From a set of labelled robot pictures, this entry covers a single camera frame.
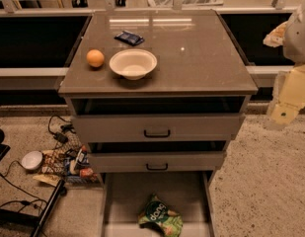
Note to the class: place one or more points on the black top drawer handle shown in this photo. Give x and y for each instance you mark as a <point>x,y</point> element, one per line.
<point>159,134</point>

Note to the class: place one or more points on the grey drawer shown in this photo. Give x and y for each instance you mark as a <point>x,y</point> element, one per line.
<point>185,193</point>
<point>129,128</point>
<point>135,162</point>

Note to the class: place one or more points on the black middle drawer handle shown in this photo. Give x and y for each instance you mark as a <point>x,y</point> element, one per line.
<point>162,167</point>

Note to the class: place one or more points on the grey drawer cabinet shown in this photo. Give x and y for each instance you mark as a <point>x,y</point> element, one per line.
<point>199,71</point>

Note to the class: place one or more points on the black drawer handle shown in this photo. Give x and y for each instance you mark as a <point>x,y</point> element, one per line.
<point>162,167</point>
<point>159,134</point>

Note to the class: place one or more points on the white paper bowl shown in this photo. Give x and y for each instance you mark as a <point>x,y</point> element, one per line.
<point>133,64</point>

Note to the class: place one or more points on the middle grey drawer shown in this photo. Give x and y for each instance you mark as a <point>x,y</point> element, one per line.
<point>135,162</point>

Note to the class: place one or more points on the top grey drawer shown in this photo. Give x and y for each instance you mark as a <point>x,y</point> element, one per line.
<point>129,128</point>

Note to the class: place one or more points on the white bowl on floor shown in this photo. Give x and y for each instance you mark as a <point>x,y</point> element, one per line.
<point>32,160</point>

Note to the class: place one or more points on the black stand frame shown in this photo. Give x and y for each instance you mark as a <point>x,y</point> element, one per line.
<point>35,222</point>

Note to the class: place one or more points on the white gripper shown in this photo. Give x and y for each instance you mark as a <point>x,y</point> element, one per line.
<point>298,39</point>

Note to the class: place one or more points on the green rice chip bag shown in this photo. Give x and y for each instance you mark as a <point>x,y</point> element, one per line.
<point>157,215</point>

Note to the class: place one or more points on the bottom grey drawer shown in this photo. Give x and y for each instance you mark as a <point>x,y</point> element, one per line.
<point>185,193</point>

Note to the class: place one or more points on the blue snack packet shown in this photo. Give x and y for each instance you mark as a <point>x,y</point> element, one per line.
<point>129,38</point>

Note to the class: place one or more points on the basket of snack packets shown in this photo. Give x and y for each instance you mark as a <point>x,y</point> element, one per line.
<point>70,165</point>

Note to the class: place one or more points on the orange fruit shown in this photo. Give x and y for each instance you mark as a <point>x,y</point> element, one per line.
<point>95,58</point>

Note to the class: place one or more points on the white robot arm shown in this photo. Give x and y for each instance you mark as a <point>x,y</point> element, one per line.
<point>291,36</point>

